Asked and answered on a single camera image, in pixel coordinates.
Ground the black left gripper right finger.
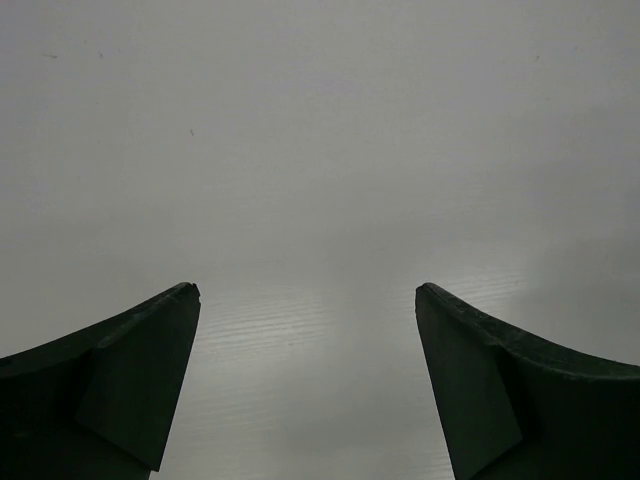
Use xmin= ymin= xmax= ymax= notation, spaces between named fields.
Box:
xmin=415 ymin=283 xmax=639 ymax=479

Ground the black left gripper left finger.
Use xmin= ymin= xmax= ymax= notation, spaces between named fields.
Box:
xmin=1 ymin=282 xmax=201 ymax=479

